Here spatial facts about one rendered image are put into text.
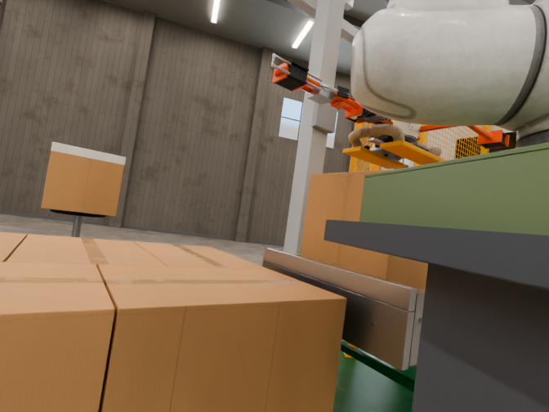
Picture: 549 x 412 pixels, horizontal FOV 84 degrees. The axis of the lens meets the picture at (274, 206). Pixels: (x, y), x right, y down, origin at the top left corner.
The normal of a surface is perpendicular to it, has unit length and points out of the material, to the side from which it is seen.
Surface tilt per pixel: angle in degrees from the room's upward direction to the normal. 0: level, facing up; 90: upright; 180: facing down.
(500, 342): 90
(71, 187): 90
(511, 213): 90
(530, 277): 90
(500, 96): 141
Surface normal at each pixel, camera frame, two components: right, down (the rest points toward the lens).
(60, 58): 0.29, -0.01
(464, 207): -0.95, -0.15
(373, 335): -0.81, -0.14
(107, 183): 0.55, 0.04
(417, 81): -0.31, 0.58
